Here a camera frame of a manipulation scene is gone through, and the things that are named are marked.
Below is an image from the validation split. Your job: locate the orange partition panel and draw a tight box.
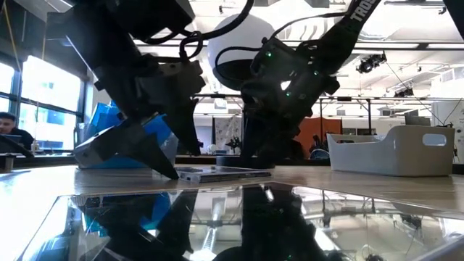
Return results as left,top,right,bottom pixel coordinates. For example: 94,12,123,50
294,117,342,160

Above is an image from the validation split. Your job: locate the white globe table lamp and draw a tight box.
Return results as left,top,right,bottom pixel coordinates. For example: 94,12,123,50
206,13,277,170

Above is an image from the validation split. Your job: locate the black ceiling spotlight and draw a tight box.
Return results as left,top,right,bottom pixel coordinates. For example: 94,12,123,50
356,52,388,75

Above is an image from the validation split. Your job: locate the blue jewel case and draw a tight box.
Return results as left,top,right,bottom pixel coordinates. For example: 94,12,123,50
86,155,149,170
88,101,123,141
143,114,172,146

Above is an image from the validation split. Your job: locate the black aluminium table frame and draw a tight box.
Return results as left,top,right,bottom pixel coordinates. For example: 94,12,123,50
0,152,331,173

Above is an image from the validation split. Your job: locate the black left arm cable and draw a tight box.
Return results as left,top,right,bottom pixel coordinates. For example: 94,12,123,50
144,0,255,61

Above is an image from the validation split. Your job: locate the black jewel case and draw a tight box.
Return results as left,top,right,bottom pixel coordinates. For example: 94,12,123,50
176,165,273,184

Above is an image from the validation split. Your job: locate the person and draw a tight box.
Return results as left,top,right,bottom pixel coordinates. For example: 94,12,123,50
0,111,36,153

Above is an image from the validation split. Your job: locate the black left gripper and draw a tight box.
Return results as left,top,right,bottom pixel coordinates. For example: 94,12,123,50
68,36,207,181

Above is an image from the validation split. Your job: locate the grey plastic bin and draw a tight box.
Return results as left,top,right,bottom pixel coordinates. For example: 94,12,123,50
326,125,456,178
74,121,179,170

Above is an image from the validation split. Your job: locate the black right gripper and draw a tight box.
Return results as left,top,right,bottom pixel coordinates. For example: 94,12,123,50
241,38,340,162

